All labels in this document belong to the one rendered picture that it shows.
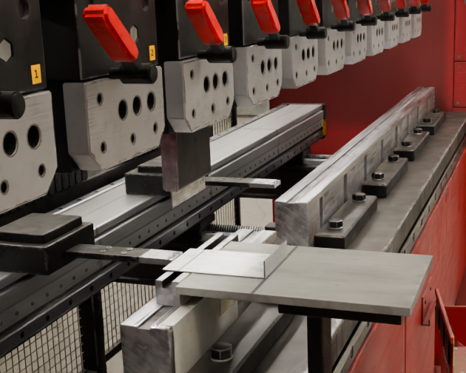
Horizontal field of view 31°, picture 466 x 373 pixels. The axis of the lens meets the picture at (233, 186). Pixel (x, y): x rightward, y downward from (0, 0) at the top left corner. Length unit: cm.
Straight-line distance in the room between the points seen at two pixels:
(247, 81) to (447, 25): 205
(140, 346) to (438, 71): 229
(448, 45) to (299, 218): 173
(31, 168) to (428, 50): 254
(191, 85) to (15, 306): 39
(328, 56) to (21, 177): 92
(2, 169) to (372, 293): 46
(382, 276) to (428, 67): 216
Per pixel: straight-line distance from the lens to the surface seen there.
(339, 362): 120
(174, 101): 89
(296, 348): 110
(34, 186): 65
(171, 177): 97
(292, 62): 126
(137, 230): 140
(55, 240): 109
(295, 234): 145
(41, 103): 65
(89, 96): 71
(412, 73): 310
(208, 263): 102
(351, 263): 102
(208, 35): 88
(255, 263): 102
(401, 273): 98
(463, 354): 133
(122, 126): 76
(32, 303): 115
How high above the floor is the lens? 132
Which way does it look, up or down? 13 degrees down
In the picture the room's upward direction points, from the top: 2 degrees counter-clockwise
